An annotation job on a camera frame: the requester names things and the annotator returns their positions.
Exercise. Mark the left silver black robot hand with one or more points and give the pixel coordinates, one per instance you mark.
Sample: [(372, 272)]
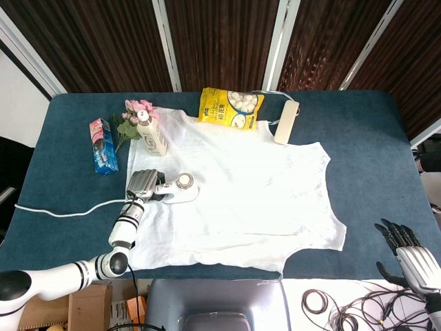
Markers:
[(143, 184)]

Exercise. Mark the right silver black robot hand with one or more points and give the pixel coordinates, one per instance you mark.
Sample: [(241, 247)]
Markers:
[(415, 260)]

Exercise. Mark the white handheld steam iron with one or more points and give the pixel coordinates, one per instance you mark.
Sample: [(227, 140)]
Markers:
[(182, 191)]

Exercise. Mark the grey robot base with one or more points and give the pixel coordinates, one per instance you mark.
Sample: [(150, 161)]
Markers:
[(217, 305)]

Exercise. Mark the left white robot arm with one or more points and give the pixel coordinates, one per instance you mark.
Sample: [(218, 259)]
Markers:
[(103, 265)]

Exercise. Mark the white sleeveless shirt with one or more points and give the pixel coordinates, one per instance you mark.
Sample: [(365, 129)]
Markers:
[(241, 193)]

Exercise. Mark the blue pink cookie box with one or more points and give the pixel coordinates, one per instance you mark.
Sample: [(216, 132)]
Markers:
[(103, 146)]

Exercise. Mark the pink artificial flower bouquet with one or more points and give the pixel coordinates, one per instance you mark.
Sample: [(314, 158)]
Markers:
[(132, 120)]

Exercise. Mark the black device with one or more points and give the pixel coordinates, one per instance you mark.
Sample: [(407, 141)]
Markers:
[(430, 155)]

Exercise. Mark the dark teal table cover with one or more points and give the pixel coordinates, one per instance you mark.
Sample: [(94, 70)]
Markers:
[(372, 155)]

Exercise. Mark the yellow marshmallow bag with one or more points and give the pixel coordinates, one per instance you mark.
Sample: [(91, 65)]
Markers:
[(227, 108)]

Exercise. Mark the orange packet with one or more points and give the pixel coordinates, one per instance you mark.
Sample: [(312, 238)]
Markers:
[(135, 307)]

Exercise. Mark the brown cardboard box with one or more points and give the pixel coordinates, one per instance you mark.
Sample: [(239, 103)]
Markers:
[(82, 307)]

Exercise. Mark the brown folding screen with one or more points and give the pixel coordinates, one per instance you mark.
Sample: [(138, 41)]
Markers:
[(220, 41)]

